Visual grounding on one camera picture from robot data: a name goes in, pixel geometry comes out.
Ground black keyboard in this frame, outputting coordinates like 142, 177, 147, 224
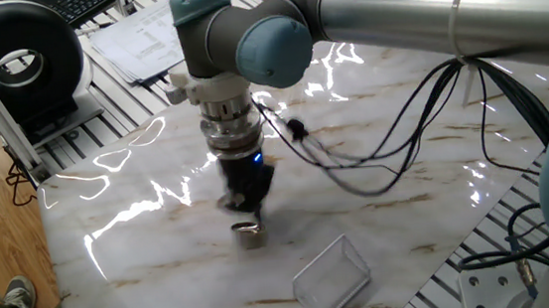
31, 0, 144, 33

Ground white marble pattern mat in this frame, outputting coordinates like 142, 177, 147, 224
26, 19, 549, 308

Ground clear acrylic cover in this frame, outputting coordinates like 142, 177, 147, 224
288, 231, 374, 308

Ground grey sneaker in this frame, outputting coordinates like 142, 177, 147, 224
0, 273, 39, 308

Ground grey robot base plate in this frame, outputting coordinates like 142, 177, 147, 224
456, 262, 543, 308

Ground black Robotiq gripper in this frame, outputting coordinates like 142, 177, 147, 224
212, 148, 281, 229

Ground black base cables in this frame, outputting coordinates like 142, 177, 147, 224
452, 201, 549, 306

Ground stack of printed papers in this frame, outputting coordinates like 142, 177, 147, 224
84, 0, 189, 89

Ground black cable tangle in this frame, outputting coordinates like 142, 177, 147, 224
3, 158, 40, 209

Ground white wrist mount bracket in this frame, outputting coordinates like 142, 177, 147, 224
162, 66, 254, 109

